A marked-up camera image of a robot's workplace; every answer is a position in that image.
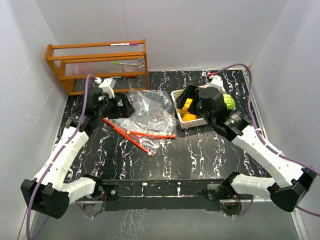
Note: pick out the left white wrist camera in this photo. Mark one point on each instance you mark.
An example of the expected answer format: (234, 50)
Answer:
(107, 86)

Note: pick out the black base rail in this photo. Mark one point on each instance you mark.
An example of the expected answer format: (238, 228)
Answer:
(174, 194)

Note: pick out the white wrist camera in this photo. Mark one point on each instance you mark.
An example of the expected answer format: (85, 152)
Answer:
(107, 86)
(215, 81)

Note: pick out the yellow bell pepper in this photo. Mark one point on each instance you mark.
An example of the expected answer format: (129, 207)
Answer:
(185, 106)

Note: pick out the light green cabbage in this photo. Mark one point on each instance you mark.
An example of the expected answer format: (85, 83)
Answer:
(229, 102)

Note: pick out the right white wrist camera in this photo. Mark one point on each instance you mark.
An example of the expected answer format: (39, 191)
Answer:
(215, 81)

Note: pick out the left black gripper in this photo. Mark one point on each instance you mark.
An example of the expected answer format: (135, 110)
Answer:
(125, 111)

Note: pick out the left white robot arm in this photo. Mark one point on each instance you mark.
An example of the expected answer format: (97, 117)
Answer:
(47, 193)

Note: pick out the pink white marker pen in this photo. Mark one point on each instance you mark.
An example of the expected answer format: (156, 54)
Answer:
(124, 44)

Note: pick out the wooden orange shelf rack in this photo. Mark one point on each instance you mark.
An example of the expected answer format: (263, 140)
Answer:
(71, 62)

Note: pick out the clear red zip bag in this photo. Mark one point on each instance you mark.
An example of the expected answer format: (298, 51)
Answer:
(154, 115)

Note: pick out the orange fruit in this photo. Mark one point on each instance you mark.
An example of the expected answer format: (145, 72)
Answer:
(186, 117)

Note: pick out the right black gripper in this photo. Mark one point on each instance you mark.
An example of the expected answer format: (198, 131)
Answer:
(191, 92)

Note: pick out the green marker pen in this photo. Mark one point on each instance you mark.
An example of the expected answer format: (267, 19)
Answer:
(124, 63)

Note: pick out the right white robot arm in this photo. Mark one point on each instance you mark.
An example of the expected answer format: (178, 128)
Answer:
(288, 182)

